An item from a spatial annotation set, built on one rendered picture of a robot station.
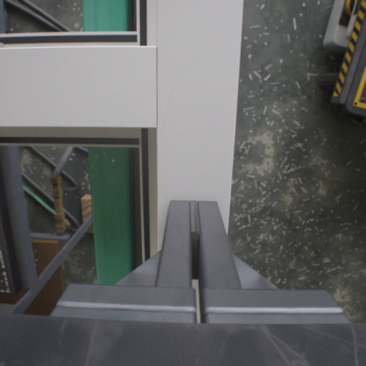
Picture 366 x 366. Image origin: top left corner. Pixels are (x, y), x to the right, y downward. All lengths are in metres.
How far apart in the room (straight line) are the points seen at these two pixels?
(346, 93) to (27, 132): 0.80
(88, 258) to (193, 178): 1.24
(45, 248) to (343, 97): 1.05
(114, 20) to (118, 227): 0.17
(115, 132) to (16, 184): 0.48
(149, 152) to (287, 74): 0.98
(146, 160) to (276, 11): 1.02
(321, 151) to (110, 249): 1.07
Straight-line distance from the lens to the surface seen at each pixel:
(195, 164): 0.15
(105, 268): 0.28
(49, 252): 1.04
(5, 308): 0.80
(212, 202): 0.15
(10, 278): 0.74
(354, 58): 0.89
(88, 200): 1.18
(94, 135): 0.22
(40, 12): 0.98
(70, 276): 1.47
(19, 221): 0.69
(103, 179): 0.24
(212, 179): 0.15
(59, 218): 1.01
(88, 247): 1.34
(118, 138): 0.21
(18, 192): 0.68
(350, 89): 0.89
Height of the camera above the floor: 1.08
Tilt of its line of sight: 73 degrees down
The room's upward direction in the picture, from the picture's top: 177 degrees counter-clockwise
